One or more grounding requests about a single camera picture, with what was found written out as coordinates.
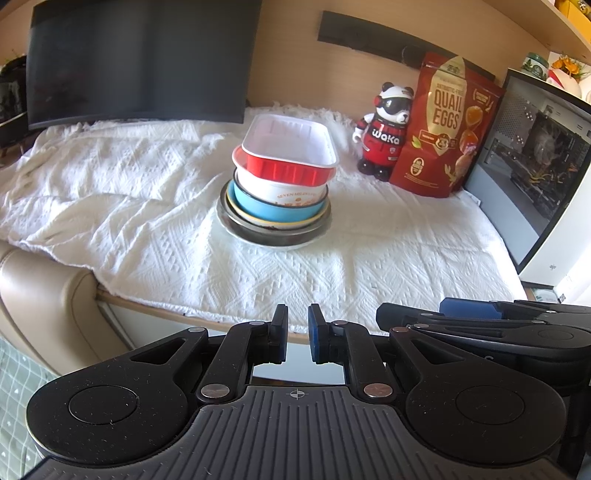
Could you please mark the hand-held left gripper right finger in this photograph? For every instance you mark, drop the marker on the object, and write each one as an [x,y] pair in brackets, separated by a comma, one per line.
[316,339]

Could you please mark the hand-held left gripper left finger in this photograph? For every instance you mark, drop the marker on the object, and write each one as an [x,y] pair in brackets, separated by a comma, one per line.
[279,339]

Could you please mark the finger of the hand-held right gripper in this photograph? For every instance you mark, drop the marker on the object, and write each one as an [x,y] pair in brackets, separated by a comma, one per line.
[415,318]
[468,308]

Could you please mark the stainless steel bowl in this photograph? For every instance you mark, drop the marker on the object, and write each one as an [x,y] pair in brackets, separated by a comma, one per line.
[277,237]

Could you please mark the cream bowl with yellow rim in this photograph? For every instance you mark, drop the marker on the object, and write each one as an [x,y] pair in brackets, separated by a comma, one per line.
[281,226]

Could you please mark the blue enamel bowl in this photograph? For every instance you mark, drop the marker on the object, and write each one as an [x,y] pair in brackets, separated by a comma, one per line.
[258,207]

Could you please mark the white printed paper bowl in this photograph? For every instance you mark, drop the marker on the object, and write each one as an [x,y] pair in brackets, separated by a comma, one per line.
[277,194]

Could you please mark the red rectangular foil tray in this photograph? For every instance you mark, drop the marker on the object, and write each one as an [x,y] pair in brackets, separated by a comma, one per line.
[286,170]

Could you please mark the white computer case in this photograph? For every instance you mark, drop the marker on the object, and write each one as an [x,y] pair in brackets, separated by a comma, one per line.
[545,221]

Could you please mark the panda figurine in red suit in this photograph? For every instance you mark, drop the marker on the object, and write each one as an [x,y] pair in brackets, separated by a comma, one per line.
[383,138]

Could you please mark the white knitted cloth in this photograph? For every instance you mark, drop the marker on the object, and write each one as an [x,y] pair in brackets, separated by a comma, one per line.
[138,207]

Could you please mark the red snack bag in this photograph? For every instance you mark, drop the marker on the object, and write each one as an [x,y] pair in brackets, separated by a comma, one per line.
[438,115]

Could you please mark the white decorative pumpkin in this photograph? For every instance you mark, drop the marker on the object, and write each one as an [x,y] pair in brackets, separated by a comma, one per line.
[565,83]

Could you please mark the green and white jar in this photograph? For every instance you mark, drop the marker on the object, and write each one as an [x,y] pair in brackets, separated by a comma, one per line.
[535,67]

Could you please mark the orange artificial flowers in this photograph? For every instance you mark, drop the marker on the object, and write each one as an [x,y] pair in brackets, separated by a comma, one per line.
[570,64]

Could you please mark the green checkered cloth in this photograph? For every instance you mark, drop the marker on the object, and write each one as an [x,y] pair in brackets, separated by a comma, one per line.
[18,392]

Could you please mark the black monitor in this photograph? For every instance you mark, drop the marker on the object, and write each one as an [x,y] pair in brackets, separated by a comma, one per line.
[138,60]

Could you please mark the black wall strip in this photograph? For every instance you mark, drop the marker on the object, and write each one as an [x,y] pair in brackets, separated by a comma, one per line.
[369,37]

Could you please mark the wooden wall shelf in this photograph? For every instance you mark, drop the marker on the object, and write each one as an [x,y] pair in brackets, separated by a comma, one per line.
[545,23]

